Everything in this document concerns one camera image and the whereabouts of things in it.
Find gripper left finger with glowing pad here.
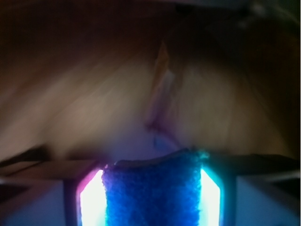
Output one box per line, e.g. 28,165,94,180
63,162,107,226

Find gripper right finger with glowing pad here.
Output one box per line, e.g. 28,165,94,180
199,153,236,226

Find blue sponge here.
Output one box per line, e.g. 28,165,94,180
102,149,210,226

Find crumpled brown paper bag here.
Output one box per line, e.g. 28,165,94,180
0,0,301,161

